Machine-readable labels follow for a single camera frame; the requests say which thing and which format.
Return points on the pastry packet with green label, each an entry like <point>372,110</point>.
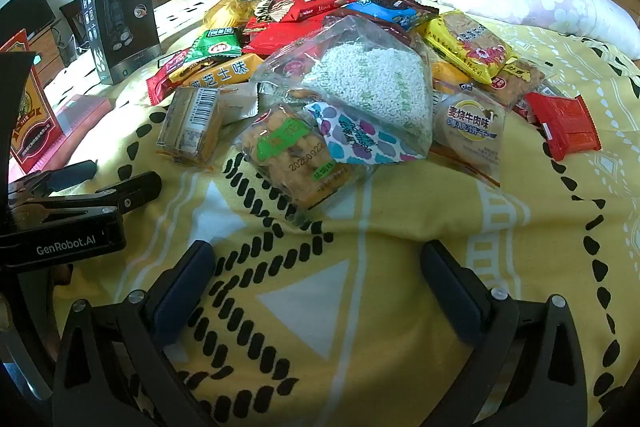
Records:
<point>292,162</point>

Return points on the red cookie packet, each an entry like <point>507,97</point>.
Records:
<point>305,4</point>

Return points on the black television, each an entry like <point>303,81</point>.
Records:
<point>25,12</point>

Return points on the red striped snack packet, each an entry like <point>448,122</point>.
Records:
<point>165,79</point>

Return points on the red gift box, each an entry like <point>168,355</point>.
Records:
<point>30,112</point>

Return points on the clear cake packet with barcode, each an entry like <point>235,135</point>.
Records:
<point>192,122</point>

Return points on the large red snack packet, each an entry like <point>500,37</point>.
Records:
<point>285,37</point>

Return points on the yellow packet with flower print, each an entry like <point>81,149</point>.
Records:
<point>470,44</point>

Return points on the clear pastry packet red label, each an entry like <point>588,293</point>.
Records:
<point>517,79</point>

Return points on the polka dot snack packet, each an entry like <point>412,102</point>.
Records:
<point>355,139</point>

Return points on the black appliance box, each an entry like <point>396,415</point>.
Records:
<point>120,17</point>

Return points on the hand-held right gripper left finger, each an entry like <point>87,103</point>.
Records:
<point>182,292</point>

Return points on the clear bag of white granules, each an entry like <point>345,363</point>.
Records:
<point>375,82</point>

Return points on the green snack packet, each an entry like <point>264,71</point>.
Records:
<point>220,44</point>

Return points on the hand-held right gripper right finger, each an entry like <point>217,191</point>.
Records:
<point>450,292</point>

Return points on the plain red snack packet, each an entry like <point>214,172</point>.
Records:
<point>565,124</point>

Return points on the golden snack packet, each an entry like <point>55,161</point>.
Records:
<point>225,14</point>

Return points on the white floral pillow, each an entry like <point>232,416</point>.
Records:
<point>530,2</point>

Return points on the yellow cheese cracker packet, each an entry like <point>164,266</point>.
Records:
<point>220,72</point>

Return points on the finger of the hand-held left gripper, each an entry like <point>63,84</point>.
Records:
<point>70,172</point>
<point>132,192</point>

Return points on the pink flat box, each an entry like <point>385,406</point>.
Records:
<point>82,112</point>

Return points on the blue snack packet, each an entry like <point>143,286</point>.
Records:
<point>395,16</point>

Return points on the round white snack packet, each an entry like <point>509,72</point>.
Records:
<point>467,127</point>

